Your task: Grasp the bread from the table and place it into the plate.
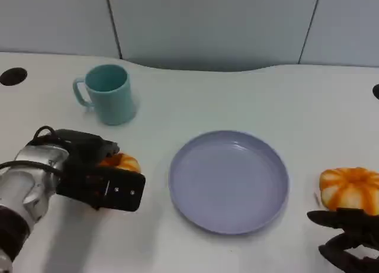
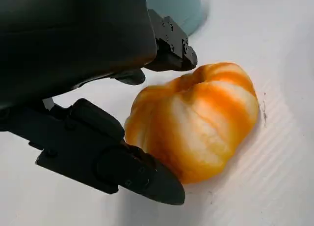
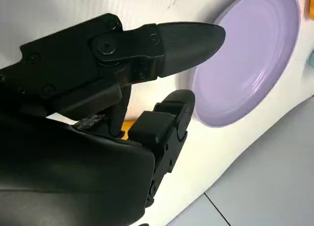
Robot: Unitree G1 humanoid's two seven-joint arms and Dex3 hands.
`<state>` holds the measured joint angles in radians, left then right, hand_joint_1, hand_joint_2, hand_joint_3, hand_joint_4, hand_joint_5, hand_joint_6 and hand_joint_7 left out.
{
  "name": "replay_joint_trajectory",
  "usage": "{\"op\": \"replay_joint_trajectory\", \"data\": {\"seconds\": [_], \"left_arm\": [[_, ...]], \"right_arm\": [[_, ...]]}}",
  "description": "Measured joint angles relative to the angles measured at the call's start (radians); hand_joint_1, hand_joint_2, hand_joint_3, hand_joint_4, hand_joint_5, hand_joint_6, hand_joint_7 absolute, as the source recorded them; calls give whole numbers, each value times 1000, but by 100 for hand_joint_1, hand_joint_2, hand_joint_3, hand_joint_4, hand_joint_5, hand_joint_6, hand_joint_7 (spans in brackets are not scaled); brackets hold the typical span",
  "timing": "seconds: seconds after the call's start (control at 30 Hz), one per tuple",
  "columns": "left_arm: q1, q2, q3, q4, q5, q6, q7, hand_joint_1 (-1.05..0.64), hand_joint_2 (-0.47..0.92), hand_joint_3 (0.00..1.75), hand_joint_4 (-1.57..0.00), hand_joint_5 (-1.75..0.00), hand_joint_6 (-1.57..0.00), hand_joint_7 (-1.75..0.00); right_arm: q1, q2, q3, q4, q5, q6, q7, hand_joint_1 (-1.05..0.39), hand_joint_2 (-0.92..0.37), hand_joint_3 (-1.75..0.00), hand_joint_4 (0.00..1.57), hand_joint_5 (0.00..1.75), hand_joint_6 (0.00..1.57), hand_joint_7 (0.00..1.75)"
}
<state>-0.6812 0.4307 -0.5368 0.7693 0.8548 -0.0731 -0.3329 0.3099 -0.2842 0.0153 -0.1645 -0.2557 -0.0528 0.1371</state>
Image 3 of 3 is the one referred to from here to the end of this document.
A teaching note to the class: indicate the lilac plate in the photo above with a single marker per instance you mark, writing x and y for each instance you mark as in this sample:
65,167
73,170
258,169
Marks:
245,52

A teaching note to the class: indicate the pale green mug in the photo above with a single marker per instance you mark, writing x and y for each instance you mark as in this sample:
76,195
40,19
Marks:
311,58

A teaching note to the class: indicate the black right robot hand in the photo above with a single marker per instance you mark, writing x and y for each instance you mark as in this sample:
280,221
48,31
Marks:
61,162

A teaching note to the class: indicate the orange white toy bread roll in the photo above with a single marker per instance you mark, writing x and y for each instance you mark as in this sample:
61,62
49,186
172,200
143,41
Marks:
128,126
309,3

